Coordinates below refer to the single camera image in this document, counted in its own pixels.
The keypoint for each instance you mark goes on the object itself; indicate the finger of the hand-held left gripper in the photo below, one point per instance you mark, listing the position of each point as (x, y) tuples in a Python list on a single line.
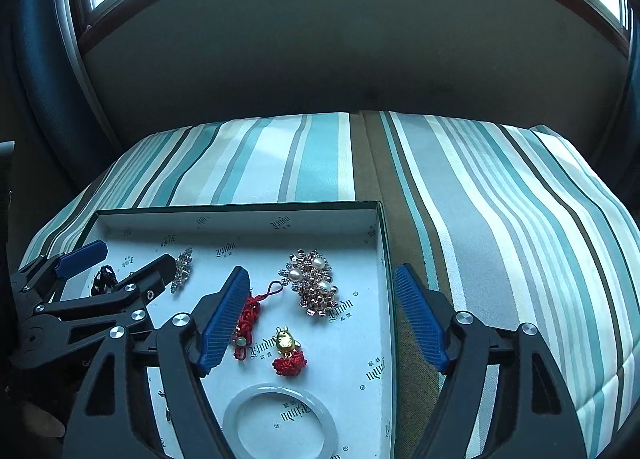
[(82, 256), (145, 279)]

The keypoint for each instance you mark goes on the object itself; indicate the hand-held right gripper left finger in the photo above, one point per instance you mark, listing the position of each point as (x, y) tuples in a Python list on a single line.
[(225, 319)]

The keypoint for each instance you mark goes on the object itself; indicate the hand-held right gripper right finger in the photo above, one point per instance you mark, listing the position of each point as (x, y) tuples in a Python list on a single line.
[(420, 319)]

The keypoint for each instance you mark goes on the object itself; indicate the silver rhinestone brooch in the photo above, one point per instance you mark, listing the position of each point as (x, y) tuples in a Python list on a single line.
[(182, 269)]

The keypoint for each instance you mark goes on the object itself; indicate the gold pig charm red knot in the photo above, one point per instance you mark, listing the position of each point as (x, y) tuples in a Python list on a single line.
[(286, 341)]

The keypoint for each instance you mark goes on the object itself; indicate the green jewelry box white inside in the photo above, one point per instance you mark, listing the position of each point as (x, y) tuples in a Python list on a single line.
[(350, 364)]

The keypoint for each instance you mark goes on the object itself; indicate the rose gold pearl cluster brooch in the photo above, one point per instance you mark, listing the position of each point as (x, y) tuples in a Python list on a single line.
[(310, 284)]

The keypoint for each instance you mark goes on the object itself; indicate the person's left hand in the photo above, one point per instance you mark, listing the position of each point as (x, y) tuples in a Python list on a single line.
[(45, 419)]

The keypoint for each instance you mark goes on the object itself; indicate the white jade bangle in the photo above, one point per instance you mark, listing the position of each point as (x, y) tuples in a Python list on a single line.
[(232, 414)]

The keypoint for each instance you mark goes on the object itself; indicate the striped teal cushion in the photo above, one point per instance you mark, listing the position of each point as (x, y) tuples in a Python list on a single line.
[(500, 219), (260, 159)]

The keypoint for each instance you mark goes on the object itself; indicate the dark blue curtain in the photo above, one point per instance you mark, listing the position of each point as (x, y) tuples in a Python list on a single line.
[(45, 64)]

